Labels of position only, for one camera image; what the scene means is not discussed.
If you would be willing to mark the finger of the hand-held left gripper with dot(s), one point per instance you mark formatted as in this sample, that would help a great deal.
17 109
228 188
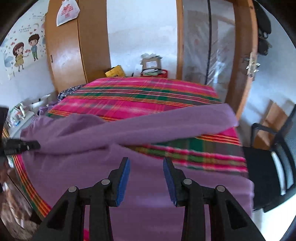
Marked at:
20 145

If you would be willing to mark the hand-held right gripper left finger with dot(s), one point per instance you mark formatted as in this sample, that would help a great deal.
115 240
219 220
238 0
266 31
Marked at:
122 183

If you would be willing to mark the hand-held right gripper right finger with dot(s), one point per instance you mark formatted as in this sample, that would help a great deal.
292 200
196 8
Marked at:
170 183

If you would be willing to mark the purple fleece pants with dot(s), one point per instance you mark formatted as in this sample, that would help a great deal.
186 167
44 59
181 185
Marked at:
81 134

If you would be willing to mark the group of toiletry bottles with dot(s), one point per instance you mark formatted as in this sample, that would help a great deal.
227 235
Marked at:
17 114

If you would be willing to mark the white nightstand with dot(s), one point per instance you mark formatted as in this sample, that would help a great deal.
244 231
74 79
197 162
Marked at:
20 128

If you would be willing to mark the white shopping bag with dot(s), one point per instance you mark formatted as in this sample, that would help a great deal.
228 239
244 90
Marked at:
41 103

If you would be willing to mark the purple top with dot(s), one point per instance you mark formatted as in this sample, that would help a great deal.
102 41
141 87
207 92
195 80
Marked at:
44 110

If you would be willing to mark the person's floral clothing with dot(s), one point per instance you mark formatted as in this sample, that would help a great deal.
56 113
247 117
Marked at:
16 208

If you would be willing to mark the navy floral cloth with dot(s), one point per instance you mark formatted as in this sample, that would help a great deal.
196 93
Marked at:
67 91

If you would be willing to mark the pink plaid blanket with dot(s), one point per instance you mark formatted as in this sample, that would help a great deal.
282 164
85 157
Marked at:
138 97

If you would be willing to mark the wooden wardrobe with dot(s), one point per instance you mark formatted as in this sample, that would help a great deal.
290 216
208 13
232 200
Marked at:
69 58

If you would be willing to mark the black mesh office chair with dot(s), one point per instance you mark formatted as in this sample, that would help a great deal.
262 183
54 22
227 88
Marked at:
261 176

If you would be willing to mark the red tin box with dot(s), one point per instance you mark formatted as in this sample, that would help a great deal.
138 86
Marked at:
164 74

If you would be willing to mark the yellow box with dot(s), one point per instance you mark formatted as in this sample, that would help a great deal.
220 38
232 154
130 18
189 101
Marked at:
114 71

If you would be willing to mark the small white carton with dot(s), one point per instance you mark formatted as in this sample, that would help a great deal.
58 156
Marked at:
138 69

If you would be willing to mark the cardboard box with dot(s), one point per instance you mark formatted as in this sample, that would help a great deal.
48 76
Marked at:
151 63

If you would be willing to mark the white plastic bag red print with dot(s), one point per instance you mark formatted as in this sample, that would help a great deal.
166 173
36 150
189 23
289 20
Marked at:
67 11

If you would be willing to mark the wooden board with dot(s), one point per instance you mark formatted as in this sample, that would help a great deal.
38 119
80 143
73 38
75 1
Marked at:
275 115

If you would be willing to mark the wooden door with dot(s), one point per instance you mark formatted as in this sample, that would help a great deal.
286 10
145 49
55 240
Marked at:
245 81

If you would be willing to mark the crumpled white plastic bag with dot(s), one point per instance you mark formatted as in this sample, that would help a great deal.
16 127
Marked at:
148 56

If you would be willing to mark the clear plastic door curtain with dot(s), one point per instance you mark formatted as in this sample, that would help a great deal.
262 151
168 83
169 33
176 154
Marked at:
196 46

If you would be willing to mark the dark patterned hanging bag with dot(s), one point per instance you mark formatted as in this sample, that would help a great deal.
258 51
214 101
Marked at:
264 46

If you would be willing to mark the black hanging bag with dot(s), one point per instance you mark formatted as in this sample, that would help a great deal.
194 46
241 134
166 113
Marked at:
263 20

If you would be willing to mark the white wall switch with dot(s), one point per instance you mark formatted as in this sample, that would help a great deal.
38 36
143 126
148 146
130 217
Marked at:
12 75

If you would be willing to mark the cartoon wall sticker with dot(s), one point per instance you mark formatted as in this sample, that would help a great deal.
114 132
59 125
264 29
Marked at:
19 54

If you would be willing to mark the wooden door frame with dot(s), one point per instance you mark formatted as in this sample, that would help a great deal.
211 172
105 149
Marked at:
180 46

